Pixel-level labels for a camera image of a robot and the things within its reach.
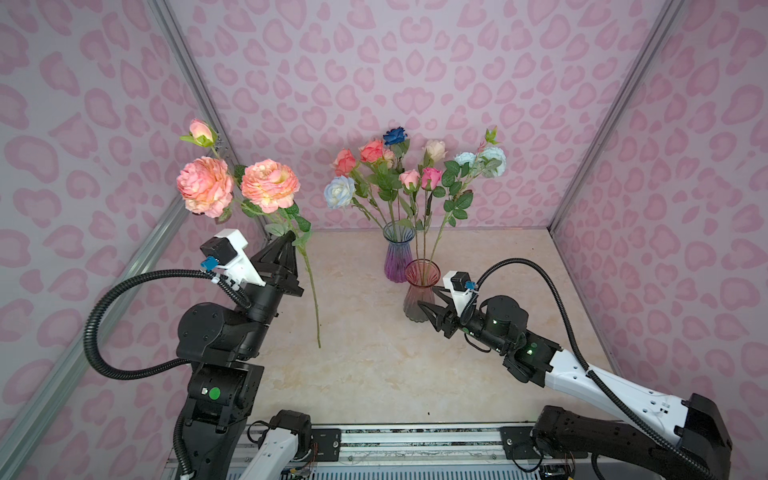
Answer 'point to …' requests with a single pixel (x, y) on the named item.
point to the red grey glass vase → (421, 277)
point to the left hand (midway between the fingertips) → (292, 230)
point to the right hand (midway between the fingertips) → (427, 295)
